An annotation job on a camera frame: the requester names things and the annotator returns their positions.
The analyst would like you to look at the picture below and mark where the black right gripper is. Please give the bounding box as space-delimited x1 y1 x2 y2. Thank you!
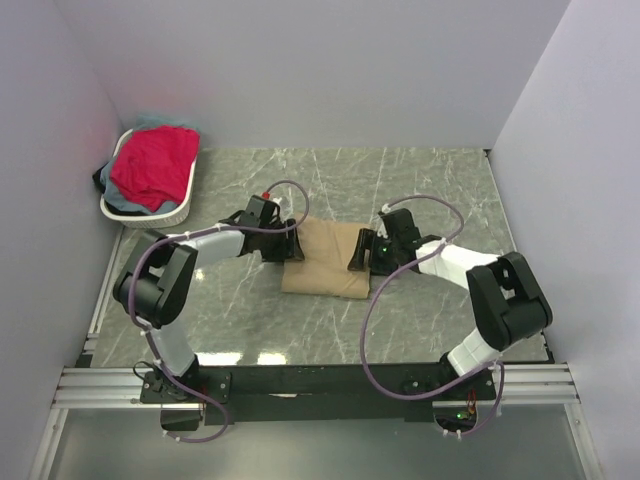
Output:
348 228 401 278

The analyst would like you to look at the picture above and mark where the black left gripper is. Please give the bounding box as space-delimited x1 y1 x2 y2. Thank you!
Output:
259 219 303 263

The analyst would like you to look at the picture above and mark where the beige t shirt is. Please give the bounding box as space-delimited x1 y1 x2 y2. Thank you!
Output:
281 216 370 300

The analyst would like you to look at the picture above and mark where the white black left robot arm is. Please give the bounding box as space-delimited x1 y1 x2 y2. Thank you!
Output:
113 193 305 402

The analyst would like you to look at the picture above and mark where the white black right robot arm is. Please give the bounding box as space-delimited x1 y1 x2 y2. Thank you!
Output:
348 208 553 399

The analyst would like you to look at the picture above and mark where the red t shirt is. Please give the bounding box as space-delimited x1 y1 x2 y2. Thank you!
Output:
109 125 200 212

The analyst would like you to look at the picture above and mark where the white perforated laundry basket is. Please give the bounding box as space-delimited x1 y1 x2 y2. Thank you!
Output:
100 129 197 228

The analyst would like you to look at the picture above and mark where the grey blue t shirt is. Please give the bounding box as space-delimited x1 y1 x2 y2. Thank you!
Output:
101 115 201 216

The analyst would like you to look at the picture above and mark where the black garment in basket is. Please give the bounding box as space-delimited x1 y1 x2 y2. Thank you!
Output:
92 164 143 217

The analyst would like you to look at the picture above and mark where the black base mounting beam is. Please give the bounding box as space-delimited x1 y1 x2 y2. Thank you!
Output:
140 363 496 431

